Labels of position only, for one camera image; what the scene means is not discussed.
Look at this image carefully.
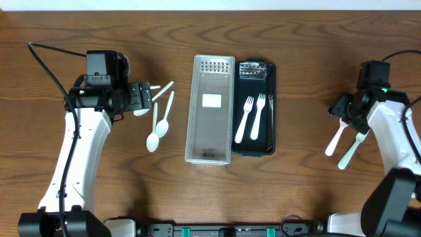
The mint green plastic fork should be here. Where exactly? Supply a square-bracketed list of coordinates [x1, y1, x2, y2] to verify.
[337, 132, 367, 170]

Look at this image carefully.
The pink plastic fork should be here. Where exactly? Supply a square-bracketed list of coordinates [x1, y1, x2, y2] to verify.
[325, 118, 348, 156]

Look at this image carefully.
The white plastic fork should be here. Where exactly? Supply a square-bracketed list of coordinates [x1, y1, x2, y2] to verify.
[234, 96, 254, 144]

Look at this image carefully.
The dark green plastic basket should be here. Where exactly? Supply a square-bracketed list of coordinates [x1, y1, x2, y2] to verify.
[232, 58, 276, 157]

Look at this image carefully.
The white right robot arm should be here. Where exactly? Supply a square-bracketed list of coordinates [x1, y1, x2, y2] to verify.
[325, 87, 420, 175]

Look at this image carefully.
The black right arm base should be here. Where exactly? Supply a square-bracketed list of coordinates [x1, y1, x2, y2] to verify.
[324, 167, 421, 237]

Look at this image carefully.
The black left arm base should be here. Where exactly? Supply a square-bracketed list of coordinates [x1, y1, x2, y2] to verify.
[18, 206, 112, 237]

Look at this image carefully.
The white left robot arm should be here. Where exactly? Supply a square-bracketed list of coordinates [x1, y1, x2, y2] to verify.
[38, 82, 151, 213]

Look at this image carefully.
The white spoon long diagonal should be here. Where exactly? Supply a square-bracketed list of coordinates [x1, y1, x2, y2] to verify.
[134, 81, 174, 116]

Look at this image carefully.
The white spoon lower right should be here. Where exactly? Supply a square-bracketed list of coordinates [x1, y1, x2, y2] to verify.
[156, 91, 175, 138]

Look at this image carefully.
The white spoon lower left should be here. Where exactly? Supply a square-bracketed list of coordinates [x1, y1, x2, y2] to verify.
[146, 103, 159, 153]

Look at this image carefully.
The clear plastic basket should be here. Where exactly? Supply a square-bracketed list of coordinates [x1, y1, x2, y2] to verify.
[185, 55, 235, 165]

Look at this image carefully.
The white fork in basket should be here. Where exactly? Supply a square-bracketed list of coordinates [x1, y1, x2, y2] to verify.
[250, 93, 266, 140]

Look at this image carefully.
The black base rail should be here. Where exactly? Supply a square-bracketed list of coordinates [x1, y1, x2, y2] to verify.
[105, 215, 330, 237]

